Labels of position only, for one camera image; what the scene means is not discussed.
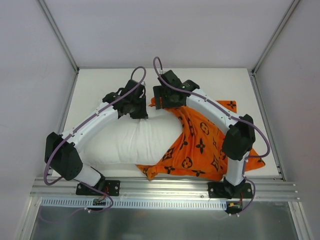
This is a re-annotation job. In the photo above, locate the white pillow insert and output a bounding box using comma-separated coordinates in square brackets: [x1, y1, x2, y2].
[80, 106, 183, 167]

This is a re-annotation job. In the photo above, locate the orange patterned pillowcase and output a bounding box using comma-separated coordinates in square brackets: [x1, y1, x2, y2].
[135, 96, 266, 181]

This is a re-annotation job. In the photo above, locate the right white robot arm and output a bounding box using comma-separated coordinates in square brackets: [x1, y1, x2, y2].
[153, 70, 256, 199]

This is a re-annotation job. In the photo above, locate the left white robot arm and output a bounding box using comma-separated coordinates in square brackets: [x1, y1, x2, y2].
[44, 79, 148, 195]

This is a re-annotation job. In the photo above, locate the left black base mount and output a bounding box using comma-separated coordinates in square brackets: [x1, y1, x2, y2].
[75, 179, 121, 197]

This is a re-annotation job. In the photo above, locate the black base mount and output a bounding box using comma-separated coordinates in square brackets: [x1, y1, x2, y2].
[75, 179, 121, 197]
[207, 181, 253, 200]

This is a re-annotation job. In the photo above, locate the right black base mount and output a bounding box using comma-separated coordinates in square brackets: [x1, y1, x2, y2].
[207, 181, 253, 200]

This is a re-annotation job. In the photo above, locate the white slotted cable duct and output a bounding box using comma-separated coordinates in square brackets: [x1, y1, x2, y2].
[41, 197, 227, 211]

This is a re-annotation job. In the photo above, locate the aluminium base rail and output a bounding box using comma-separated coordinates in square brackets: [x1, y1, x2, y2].
[30, 177, 303, 202]

